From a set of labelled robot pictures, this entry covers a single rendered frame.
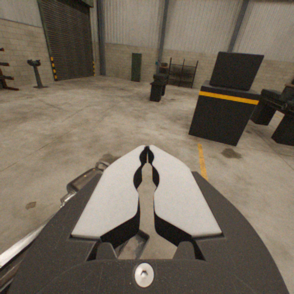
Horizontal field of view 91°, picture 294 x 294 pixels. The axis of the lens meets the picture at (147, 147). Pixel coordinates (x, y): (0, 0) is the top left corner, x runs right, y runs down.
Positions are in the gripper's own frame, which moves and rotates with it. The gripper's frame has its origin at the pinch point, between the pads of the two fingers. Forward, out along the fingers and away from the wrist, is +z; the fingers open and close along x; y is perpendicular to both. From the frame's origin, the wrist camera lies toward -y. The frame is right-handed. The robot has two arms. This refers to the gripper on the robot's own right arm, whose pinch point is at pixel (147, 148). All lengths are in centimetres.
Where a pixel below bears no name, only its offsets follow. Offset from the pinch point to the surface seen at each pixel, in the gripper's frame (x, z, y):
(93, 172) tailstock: -28, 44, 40
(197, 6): 333, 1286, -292
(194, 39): 336, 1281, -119
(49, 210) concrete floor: -122, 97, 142
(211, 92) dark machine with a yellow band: 142, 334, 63
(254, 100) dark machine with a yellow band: 221, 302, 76
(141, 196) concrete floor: -14, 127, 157
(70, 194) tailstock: -35, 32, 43
